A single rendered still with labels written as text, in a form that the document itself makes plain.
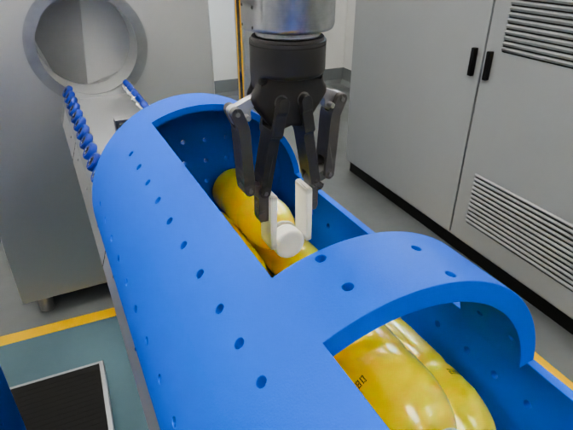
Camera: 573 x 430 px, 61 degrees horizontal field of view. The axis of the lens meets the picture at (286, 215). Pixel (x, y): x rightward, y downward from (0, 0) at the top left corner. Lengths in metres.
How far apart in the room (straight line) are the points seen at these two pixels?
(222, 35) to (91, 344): 3.71
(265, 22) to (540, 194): 1.85
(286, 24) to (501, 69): 1.87
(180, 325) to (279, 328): 0.09
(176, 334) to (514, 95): 2.00
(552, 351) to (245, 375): 2.01
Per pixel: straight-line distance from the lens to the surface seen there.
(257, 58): 0.48
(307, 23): 0.45
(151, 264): 0.42
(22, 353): 2.23
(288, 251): 0.58
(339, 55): 5.79
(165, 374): 0.37
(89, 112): 1.73
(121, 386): 1.96
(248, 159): 0.50
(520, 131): 2.23
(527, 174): 2.23
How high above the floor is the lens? 1.41
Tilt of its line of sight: 29 degrees down
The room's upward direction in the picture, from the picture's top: straight up
